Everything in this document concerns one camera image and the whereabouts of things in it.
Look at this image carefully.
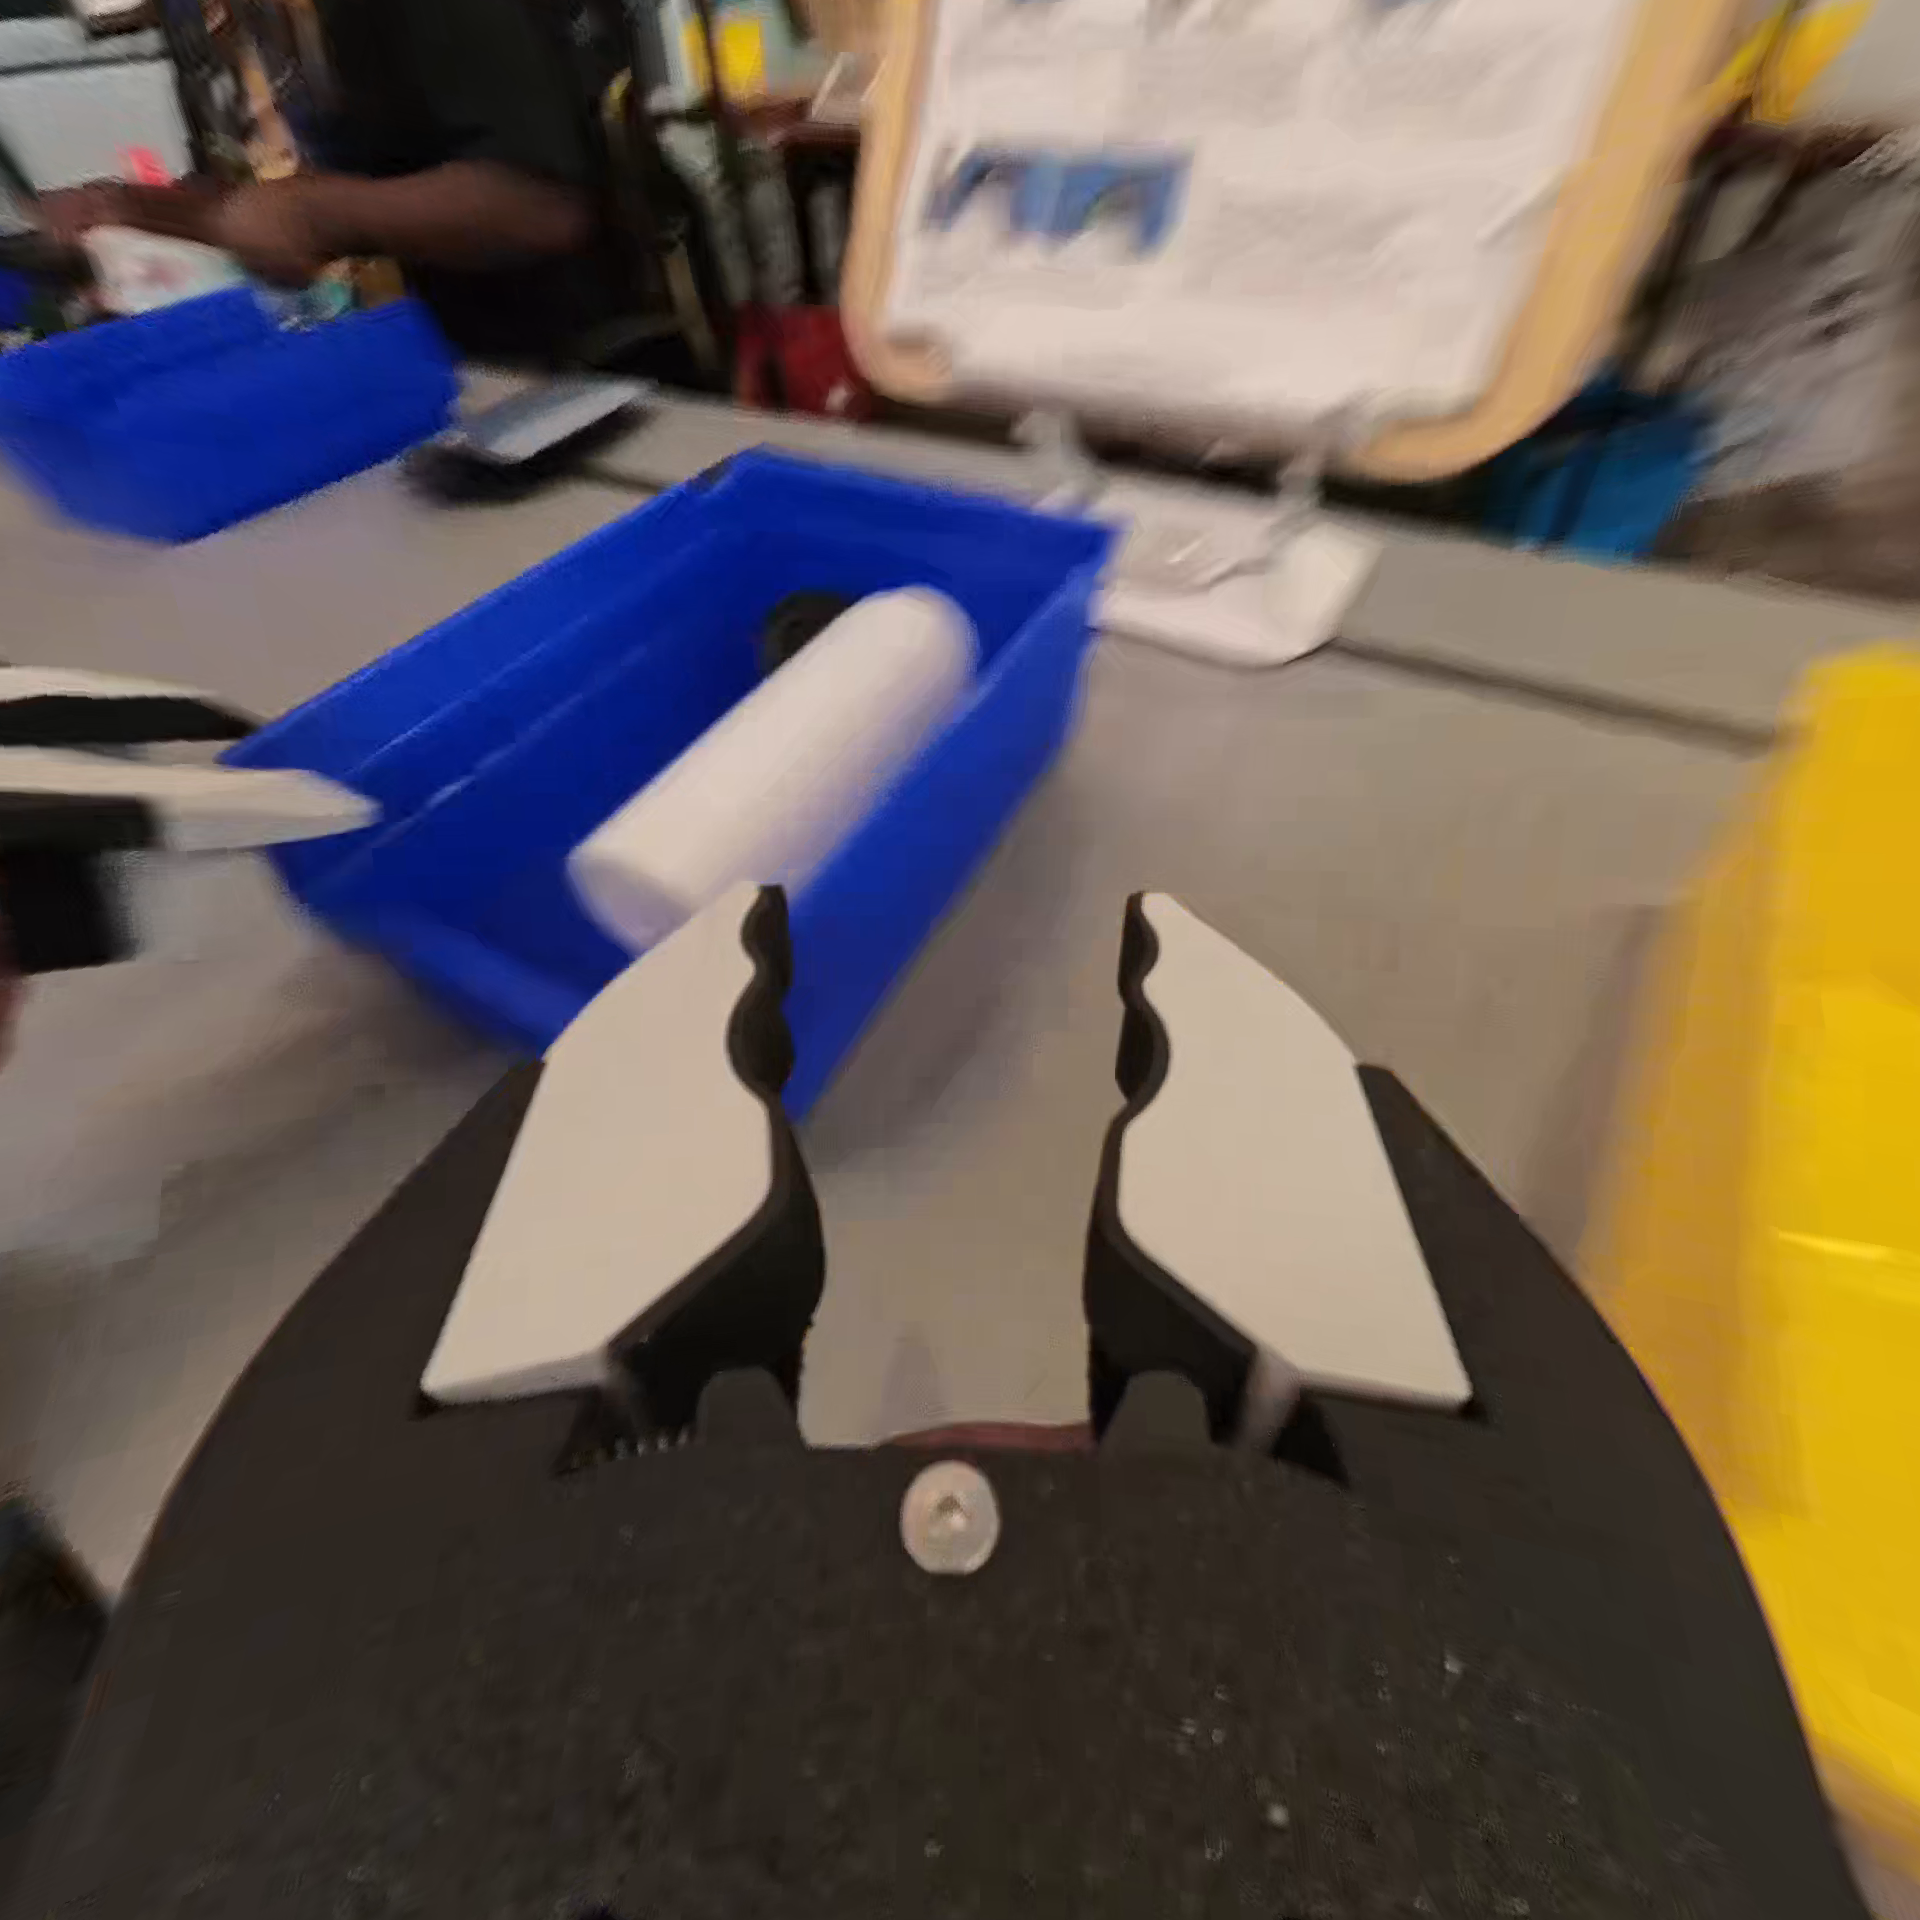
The blue bag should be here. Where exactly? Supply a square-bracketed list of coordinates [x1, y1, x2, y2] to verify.
[1476, 375, 1711, 560]

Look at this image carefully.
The printed instruction sheet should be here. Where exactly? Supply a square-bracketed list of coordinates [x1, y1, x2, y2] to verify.
[885, 0, 1652, 437]

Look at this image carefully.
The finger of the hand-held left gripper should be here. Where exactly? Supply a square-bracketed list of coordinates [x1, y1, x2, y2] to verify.
[0, 744, 379, 860]
[0, 667, 260, 749]

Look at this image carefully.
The printed packet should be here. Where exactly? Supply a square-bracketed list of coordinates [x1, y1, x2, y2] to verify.
[82, 223, 250, 318]

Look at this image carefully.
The yellow plastic bin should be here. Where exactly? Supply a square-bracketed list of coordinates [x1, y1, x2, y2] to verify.
[1575, 644, 1920, 1893]

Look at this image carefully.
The red floor bag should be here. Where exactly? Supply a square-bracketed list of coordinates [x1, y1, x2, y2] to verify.
[736, 307, 874, 417]

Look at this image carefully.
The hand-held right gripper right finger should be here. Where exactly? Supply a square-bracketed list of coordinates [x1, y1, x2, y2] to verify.
[1083, 891, 1475, 1454]

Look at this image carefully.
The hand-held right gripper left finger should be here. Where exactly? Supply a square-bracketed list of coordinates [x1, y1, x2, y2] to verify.
[421, 883, 829, 1430]

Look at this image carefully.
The blue ribbed plastic bin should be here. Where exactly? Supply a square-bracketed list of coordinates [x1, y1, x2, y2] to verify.
[0, 285, 460, 543]

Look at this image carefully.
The black bottle lid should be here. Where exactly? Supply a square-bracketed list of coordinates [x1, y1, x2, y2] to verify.
[757, 589, 853, 677]

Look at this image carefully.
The dark tray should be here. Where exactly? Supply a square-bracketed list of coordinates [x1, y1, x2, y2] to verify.
[405, 375, 653, 504]

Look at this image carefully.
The instruction sheet on wooden stand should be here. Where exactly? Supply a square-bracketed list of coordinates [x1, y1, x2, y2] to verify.
[838, 0, 1758, 670]

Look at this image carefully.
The white plastic bottle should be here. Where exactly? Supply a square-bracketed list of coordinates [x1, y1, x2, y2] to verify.
[566, 588, 980, 950]

